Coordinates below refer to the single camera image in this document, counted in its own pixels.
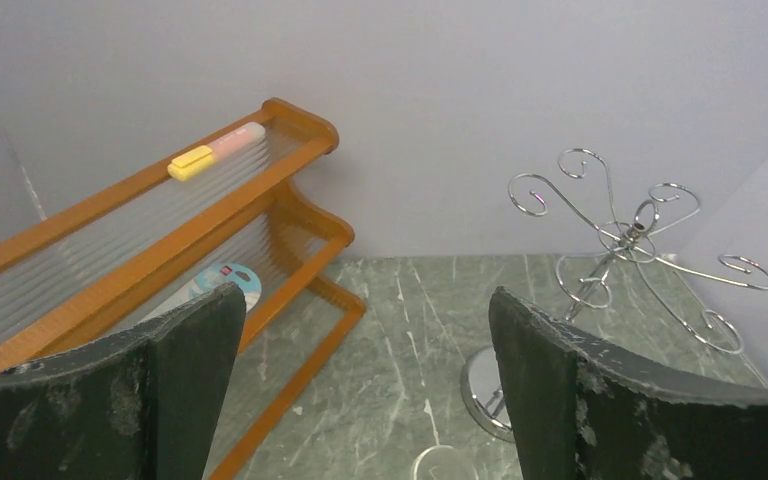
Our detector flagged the orange wooden shelf rack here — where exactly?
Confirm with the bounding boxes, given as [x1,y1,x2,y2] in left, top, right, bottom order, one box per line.
[0,98,366,479]

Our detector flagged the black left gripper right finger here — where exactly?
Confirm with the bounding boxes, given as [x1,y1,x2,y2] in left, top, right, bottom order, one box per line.
[488,288,768,479]

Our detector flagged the blue white blister pack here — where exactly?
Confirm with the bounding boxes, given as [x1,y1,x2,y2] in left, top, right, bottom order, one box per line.
[141,262,263,321]

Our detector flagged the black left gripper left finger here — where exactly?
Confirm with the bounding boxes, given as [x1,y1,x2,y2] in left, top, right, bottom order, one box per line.
[0,283,247,479]

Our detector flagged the clear wine glass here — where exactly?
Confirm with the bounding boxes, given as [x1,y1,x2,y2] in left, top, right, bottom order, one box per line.
[409,445,478,480]

